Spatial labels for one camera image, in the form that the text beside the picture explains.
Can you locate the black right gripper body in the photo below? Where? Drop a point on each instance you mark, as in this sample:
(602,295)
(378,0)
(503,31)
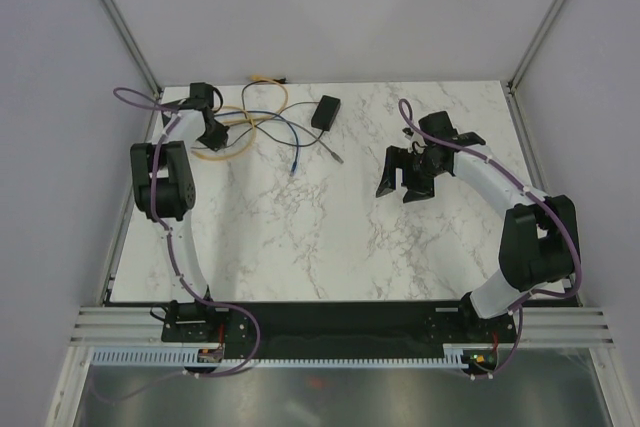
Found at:
(427,168)

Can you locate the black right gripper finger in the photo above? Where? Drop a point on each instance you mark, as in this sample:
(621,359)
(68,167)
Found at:
(422,193)
(396,158)

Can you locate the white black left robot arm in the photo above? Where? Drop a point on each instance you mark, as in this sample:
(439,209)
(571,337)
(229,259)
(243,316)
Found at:
(164,187)

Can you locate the aluminium frame rail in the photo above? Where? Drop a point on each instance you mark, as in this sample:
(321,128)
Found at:
(543,325)

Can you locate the white slotted cable duct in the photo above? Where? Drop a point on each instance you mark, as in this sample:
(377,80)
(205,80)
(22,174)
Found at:
(200,358)

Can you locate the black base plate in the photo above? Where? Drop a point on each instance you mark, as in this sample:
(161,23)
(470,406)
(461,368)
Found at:
(239,330)

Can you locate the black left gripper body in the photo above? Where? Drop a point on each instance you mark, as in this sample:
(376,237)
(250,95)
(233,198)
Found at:
(215,137)

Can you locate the black network switch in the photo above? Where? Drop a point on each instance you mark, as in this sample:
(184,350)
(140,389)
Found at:
(325,113)

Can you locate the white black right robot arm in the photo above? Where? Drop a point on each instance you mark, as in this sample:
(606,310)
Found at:
(539,240)

